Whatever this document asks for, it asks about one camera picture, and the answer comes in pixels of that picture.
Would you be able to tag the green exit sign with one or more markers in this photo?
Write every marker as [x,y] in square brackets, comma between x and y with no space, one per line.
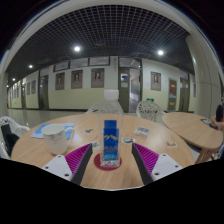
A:
[150,99]

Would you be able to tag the clear blue-labelled water bottle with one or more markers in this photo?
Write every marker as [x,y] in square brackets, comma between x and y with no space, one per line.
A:
[110,140]

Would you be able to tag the flat round red coaster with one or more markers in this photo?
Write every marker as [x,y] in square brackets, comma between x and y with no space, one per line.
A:
[96,162]

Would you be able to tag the white lattice-back chair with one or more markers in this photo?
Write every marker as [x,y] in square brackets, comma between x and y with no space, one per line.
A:
[148,110]

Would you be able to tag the small printed card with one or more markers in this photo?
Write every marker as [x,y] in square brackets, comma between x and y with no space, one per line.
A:
[128,140]
[95,145]
[88,131]

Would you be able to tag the light blue booklet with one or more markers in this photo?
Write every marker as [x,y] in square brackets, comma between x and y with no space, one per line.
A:
[36,132]

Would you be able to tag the person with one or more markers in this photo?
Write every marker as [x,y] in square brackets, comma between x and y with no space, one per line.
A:
[219,113]

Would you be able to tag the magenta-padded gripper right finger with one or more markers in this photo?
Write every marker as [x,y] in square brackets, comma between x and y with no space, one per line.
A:
[165,165]

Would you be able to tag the small card pack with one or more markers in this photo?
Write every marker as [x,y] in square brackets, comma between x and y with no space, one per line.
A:
[141,131]

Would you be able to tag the dark hallway door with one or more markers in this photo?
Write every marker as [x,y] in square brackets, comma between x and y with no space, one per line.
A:
[44,91]

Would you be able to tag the brown double door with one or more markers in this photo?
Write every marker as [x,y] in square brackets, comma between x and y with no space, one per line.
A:
[184,95]

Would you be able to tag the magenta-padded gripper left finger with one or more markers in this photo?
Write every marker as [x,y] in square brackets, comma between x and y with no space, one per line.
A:
[58,166]

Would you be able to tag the open green doorway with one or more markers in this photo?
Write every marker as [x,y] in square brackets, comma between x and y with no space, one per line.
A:
[135,90]

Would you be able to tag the framed wall portraits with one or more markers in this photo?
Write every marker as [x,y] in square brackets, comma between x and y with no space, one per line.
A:
[97,77]

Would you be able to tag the white ceramic mug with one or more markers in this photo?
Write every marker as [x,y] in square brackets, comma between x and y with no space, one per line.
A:
[55,140]

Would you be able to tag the dark transom windows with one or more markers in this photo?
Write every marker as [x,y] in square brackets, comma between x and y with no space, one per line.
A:
[99,61]

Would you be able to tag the small clear plastic piece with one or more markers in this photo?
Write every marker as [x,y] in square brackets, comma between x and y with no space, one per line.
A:
[171,144]

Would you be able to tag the round wooden side table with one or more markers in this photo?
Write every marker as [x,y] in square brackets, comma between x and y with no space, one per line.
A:
[190,126]

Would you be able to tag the black phone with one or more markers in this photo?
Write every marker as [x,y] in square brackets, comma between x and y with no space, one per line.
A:
[209,123]

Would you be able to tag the black bag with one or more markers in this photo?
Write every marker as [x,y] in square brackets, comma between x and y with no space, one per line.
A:
[8,140]

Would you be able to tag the round ceiling lights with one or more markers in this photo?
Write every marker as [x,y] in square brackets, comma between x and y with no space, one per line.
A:
[77,48]

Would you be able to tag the white plastic armchair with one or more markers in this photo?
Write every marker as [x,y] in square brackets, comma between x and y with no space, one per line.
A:
[15,120]

